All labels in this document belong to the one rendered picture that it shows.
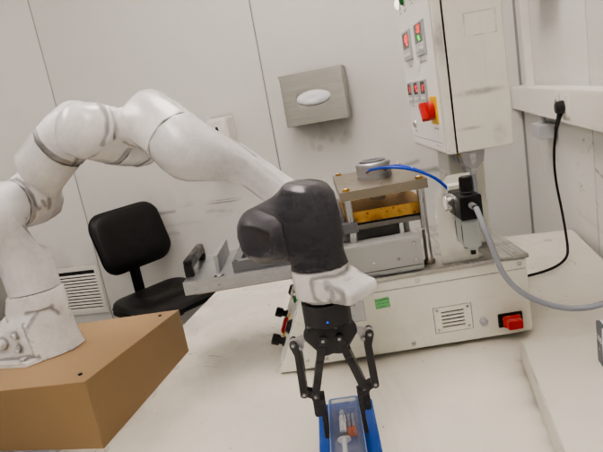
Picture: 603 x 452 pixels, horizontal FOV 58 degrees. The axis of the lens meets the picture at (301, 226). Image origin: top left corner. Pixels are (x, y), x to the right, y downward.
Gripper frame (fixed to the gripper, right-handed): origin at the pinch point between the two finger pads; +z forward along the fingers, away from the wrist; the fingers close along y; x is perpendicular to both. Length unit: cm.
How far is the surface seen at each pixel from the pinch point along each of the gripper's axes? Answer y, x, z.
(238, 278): 18.8, -31.4, -16.1
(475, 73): -34, -27, -50
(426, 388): -15.4, -12.0, 4.7
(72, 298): 160, -229, 39
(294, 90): 4, -185, -58
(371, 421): -4.4, -3.9, 4.7
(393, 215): -16.0, -32.7, -24.1
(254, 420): 16.9, -9.9, 4.9
